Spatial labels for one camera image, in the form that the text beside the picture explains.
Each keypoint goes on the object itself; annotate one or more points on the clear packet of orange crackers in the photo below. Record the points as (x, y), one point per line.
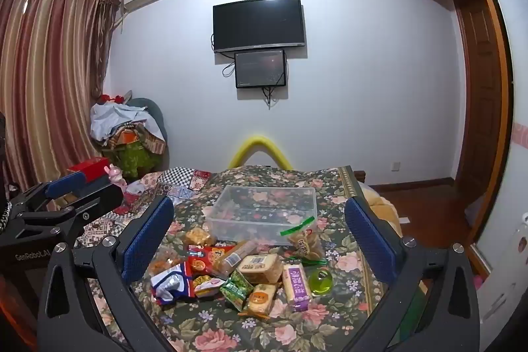
(198, 236)

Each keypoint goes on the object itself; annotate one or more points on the long biscuit packet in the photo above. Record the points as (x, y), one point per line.
(235, 255)

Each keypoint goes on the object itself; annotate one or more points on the clear zip bag of cookies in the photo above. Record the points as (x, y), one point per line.
(303, 242)

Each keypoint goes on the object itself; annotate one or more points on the grey chair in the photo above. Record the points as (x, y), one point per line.
(154, 108)

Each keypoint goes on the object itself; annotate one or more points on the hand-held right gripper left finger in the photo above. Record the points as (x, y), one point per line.
(148, 240)

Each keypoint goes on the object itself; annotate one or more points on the purple label cracker packet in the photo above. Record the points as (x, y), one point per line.
(297, 286)

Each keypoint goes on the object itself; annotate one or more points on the wall socket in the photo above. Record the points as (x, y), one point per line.
(395, 166)

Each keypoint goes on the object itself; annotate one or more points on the green pea packet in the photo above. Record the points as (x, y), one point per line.
(236, 286)

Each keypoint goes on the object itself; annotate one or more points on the yellow cracker packet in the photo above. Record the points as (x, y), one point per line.
(260, 267)

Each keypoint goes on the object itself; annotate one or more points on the red snack bag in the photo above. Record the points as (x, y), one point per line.
(202, 261)

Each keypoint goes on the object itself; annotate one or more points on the green jelly cup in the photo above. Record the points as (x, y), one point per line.
(321, 281)

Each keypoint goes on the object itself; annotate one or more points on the clear packet of orange snacks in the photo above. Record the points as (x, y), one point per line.
(165, 263)

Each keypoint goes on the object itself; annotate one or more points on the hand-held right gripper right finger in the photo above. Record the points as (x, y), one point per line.
(369, 240)

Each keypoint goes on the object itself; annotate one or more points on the pile of clothes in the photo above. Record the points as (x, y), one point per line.
(123, 125)

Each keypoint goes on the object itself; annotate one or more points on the yellow foam tube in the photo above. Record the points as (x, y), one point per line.
(260, 139)

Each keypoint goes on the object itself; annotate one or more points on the small pink yellow snack packet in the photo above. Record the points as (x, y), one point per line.
(208, 285)

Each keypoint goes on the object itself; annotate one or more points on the striped red curtain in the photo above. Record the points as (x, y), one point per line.
(49, 67)

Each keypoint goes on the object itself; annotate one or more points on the wooden door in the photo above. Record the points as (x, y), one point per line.
(482, 96)

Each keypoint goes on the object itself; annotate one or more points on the pink toy figure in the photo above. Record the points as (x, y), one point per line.
(113, 174)

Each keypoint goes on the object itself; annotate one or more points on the red box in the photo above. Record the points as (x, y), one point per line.
(88, 165)

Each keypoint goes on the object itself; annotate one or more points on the red fabric flowers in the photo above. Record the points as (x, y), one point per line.
(111, 98)

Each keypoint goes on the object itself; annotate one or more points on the patchwork quilt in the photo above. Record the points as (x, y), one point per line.
(144, 187)

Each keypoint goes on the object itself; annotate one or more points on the large black wall television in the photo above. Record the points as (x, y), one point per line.
(258, 24)

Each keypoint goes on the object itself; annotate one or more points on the orange face biscuit packet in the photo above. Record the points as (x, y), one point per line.
(260, 298)

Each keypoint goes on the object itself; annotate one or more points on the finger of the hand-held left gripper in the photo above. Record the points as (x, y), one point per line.
(66, 183)
(103, 195)

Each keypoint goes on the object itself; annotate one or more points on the clear plastic storage bin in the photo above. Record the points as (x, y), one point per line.
(255, 211)

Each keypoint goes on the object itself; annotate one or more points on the cream duvet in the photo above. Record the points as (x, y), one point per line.
(381, 203)

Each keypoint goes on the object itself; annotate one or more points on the small black wall monitor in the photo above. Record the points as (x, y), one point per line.
(260, 68)

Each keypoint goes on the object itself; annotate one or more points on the grey bag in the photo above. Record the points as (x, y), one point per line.
(476, 216)

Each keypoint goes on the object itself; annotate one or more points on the white blue snack packet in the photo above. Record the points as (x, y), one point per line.
(169, 282)

